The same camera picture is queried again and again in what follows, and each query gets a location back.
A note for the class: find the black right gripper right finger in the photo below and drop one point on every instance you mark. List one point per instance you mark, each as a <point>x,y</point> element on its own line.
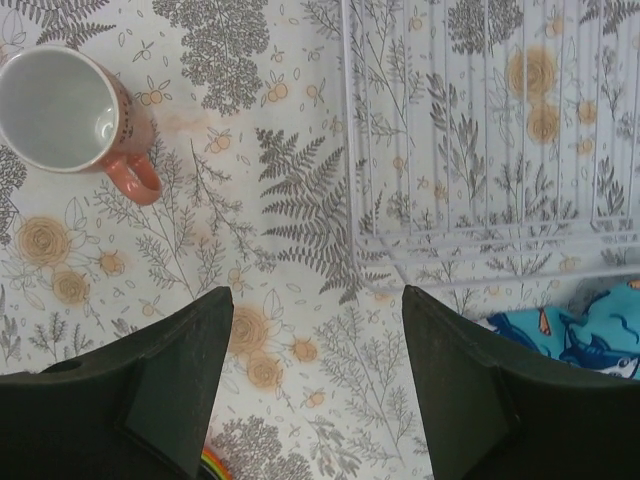
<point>494,409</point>

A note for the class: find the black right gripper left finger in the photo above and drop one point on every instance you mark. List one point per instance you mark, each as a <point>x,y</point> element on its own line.
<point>136,408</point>

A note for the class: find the white wire dish rack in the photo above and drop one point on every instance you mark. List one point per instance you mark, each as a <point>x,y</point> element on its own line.
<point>492,141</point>

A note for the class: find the salmon pink ceramic mug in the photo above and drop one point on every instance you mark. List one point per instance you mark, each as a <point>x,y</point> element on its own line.
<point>63,112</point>

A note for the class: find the black iridescent plate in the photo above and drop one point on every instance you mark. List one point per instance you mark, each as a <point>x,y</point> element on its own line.
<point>211,468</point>

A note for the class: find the blue shark print cloth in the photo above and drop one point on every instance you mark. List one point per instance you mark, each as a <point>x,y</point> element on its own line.
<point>604,338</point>

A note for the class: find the floral patterned table mat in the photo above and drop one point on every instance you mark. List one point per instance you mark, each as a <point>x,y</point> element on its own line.
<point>248,101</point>

